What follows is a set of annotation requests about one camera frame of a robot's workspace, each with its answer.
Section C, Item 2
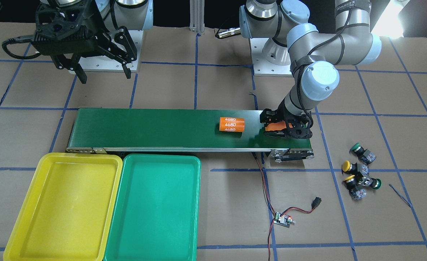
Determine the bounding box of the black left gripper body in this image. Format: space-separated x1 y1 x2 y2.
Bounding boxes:
278 107 313 139

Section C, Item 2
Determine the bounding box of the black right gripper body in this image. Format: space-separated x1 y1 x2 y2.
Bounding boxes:
32 0 111 57

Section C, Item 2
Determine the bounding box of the plain orange cylinder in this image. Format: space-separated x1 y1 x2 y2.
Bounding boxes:
264 121 293 135

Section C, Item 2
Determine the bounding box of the orange cylinder marked 4680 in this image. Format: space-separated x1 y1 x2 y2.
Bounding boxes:
219 117 245 133

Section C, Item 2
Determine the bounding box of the green push button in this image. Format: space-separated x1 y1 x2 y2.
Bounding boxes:
357 174 382 190
350 142 376 165

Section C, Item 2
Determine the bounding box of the yellow push button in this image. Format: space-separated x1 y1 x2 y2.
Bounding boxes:
343 175 366 200
341 161 369 175

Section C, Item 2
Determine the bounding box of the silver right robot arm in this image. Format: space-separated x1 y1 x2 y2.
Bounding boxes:
32 0 153 84

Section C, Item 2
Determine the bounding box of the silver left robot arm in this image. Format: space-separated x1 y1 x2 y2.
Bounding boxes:
239 0 382 139

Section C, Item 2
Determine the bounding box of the green conveyor belt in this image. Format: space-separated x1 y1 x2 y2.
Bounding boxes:
66 108 314 162

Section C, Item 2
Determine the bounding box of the black barrel connector plug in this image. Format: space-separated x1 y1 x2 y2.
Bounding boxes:
311 197 322 210

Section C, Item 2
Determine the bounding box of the small motor controller board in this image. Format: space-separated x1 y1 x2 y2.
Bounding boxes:
273 212 296 228

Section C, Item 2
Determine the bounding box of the green plastic tray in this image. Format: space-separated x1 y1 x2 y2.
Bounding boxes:
103 154 201 261

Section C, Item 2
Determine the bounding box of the yellow plastic tray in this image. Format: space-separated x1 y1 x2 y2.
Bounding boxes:
3 153 123 261

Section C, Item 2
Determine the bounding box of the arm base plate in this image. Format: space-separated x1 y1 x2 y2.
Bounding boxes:
250 38 295 77
79 30 145 72

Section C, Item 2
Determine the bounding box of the red black power wire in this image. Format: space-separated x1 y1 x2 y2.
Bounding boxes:
252 152 314 261

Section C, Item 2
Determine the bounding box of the aluminium frame post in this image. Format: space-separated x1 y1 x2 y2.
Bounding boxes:
189 0 205 34

